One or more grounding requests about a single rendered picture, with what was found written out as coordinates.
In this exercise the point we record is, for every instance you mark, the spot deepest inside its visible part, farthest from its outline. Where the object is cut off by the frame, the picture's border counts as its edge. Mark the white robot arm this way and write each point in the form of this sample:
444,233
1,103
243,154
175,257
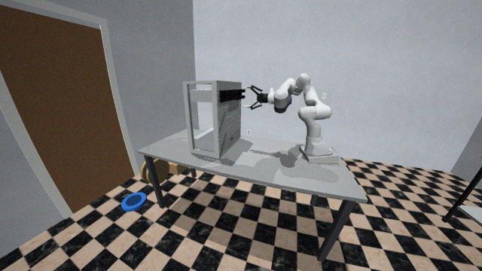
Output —
315,110

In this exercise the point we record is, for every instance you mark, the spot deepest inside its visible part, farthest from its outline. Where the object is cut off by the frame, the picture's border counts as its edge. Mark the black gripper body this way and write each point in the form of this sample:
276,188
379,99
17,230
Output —
263,97

